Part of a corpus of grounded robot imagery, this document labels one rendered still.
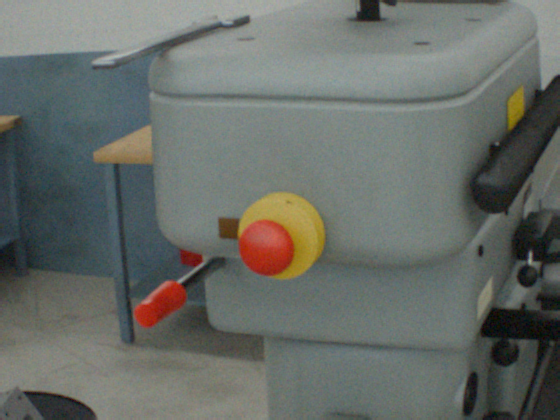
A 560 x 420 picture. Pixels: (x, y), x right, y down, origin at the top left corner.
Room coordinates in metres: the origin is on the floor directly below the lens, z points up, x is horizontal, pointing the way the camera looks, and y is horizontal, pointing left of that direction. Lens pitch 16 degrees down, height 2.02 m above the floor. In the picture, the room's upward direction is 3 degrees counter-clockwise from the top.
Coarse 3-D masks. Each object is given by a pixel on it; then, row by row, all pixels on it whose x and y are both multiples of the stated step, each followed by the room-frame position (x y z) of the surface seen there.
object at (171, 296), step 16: (192, 272) 0.94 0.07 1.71; (208, 272) 0.95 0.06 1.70; (160, 288) 0.89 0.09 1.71; (176, 288) 0.89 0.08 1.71; (192, 288) 0.92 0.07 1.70; (144, 304) 0.86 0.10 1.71; (160, 304) 0.87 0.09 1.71; (176, 304) 0.88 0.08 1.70; (144, 320) 0.86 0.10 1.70; (160, 320) 0.86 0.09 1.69
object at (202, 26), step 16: (208, 16) 1.08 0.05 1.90; (240, 16) 1.06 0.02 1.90; (176, 32) 0.98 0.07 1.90; (192, 32) 0.98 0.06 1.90; (208, 32) 1.01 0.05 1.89; (128, 48) 0.90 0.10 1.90; (144, 48) 0.90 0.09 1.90; (160, 48) 0.92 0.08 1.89; (96, 64) 0.86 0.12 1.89; (112, 64) 0.85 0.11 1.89
